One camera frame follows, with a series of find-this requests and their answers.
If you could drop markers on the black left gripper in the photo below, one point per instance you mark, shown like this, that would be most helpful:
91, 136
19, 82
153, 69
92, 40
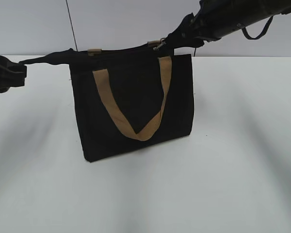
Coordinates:
11, 74

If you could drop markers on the silver zipper pull with ring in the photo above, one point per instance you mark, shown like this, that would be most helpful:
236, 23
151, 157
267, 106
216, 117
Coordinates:
161, 44

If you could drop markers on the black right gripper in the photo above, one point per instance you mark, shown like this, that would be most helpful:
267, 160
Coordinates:
210, 24

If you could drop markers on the black bag with tan handles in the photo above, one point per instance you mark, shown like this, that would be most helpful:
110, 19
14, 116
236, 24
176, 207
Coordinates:
130, 99

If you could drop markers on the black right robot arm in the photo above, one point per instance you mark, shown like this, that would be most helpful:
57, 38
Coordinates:
248, 12

